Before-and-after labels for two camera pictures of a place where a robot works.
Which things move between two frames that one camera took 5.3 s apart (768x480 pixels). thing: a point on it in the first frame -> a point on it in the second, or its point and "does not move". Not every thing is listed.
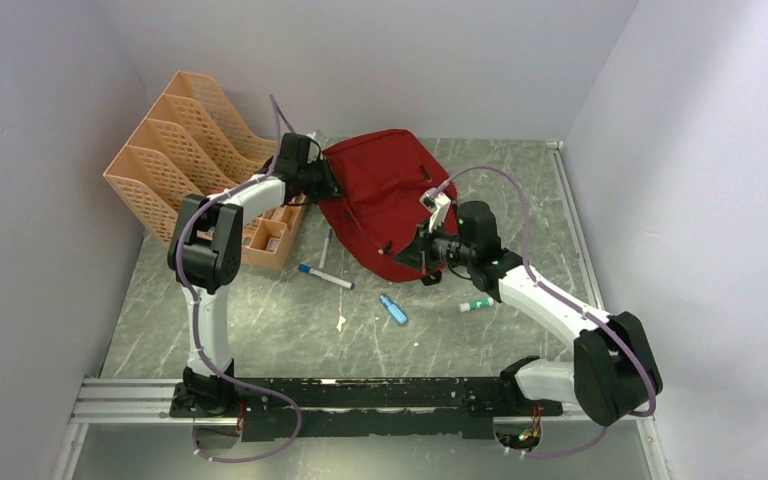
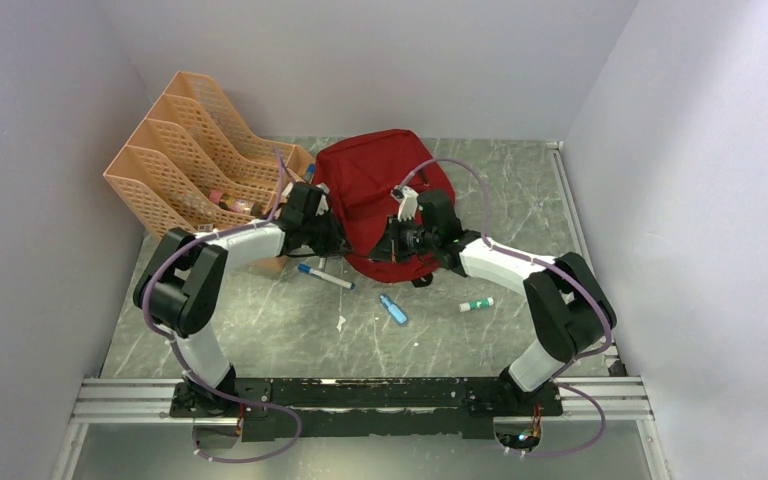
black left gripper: [330, 187] -> [335, 243]
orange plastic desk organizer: [193, 146] does not move
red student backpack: [384, 176] does not move
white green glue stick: [474, 304] does not move
